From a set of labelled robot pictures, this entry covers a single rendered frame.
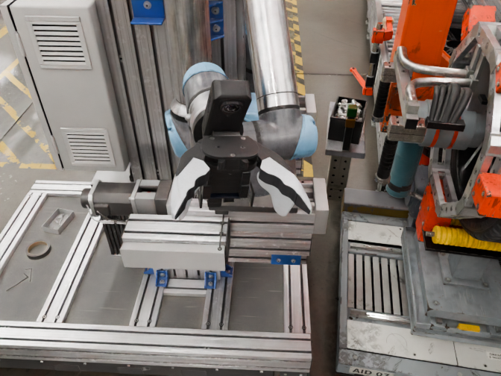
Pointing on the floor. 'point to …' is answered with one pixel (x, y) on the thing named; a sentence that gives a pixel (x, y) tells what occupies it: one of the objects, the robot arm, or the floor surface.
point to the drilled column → (337, 177)
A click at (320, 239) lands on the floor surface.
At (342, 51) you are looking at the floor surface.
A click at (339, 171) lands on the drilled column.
